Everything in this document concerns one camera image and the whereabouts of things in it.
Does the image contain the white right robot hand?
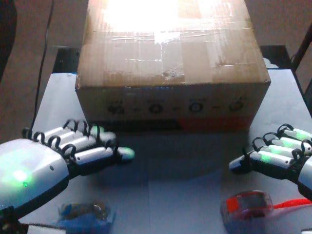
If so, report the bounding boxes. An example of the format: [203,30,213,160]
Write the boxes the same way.
[229,123,312,203]

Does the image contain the blue plastic packet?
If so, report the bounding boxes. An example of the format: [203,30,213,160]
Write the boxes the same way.
[57,201,117,230]

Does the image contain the thin black cable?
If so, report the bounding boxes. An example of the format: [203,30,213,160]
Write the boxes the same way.
[29,0,55,132]

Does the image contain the black metal frame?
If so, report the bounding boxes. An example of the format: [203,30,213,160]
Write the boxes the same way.
[259,45,312,72]
[52,46,82,74]

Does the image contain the black slanted pole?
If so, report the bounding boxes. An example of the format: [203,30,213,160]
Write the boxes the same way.
[291,30,312,75]

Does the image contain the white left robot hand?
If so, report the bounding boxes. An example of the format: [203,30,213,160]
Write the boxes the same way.
[0,118,136,215]

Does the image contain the black bulky object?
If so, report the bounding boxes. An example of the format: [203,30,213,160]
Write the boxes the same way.
[0,0,18,84]

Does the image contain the large brown cardboard box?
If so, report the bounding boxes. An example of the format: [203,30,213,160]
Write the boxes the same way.
[74,0,271,135]

